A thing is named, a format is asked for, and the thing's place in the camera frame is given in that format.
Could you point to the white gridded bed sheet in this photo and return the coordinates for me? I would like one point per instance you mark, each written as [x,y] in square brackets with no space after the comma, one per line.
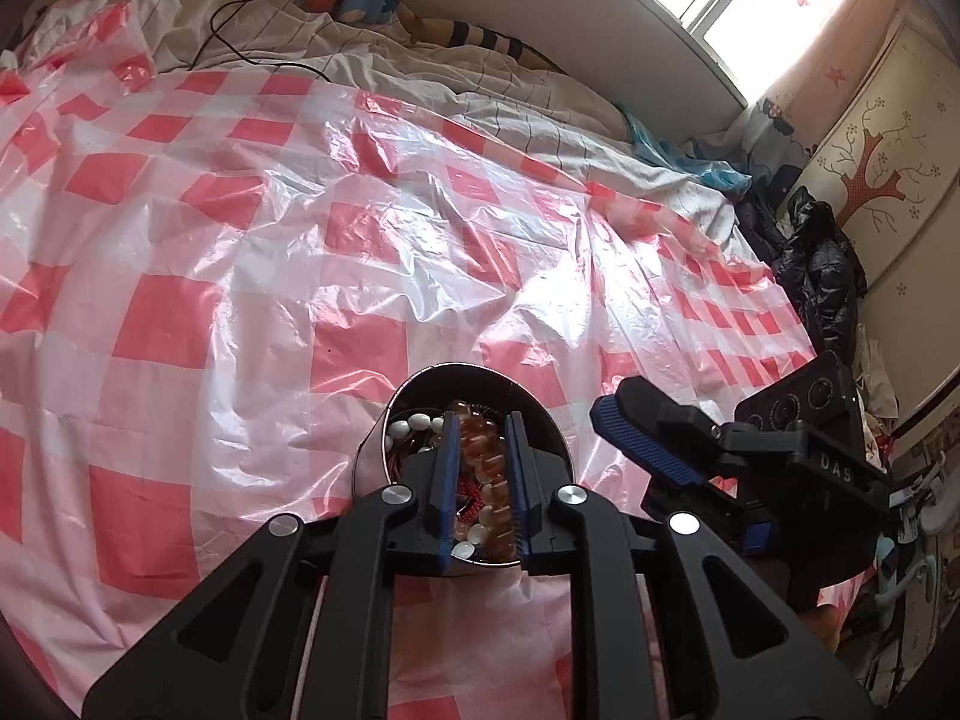
[487,82]

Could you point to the round metal tin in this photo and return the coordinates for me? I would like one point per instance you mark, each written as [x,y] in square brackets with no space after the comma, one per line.
[551,442]

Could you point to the white cloth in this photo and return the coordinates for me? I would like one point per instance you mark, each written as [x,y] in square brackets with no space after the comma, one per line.
[877,382]

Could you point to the striped plush toy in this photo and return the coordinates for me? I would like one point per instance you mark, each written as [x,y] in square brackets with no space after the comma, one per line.
[480,36]

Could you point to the tree print wardrobe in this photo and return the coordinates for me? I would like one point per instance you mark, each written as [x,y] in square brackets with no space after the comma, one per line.
[900,202]

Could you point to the window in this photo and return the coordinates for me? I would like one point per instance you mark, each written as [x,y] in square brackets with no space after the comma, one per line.
[750,7]

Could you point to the black puffer jacket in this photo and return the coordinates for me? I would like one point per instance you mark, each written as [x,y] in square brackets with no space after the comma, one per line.
[821,270]

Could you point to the pink curtain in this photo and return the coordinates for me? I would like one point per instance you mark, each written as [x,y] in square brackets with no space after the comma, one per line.
[832,75]

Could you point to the blue plastic bag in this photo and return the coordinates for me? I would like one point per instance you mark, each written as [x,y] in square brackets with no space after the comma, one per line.
[675,157]

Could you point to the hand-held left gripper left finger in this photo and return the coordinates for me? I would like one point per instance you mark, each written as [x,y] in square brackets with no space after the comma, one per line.
[450,465]

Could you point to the red white checked plastic sheet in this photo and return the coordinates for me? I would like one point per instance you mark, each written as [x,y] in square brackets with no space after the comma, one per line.
[225,240]

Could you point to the pale blue plastic object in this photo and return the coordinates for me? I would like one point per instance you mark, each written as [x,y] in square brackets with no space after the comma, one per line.
[911,570]

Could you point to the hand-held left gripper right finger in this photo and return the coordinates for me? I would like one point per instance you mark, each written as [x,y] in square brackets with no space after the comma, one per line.
[516,465]

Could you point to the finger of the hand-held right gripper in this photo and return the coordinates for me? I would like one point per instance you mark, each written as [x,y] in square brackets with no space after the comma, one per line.
[637,435]

